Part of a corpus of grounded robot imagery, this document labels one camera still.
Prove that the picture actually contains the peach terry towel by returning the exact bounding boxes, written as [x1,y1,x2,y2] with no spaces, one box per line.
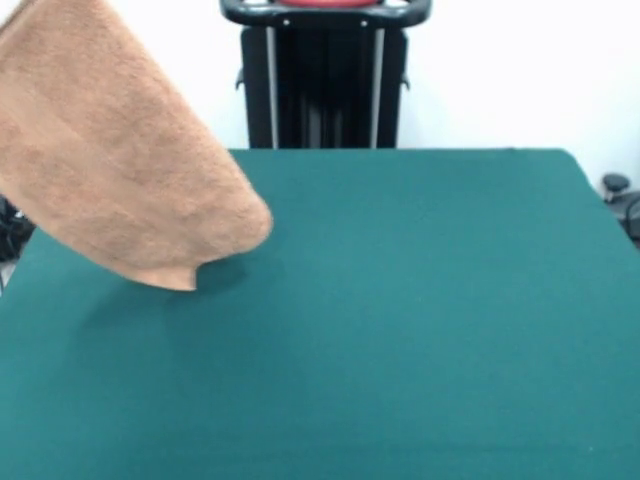
[0,0,275,293]

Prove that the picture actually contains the dark green table cloth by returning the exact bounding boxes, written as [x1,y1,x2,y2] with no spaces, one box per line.
[0,147,640,480]

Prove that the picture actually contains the black office chair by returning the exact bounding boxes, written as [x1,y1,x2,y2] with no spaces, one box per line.
[601,172,640,251]

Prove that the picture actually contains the black bag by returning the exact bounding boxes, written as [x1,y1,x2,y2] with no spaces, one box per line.
[0,194,36,262]

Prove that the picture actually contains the black robot pedestal with handle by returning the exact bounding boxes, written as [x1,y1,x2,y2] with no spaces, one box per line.
[218,0,431,150]

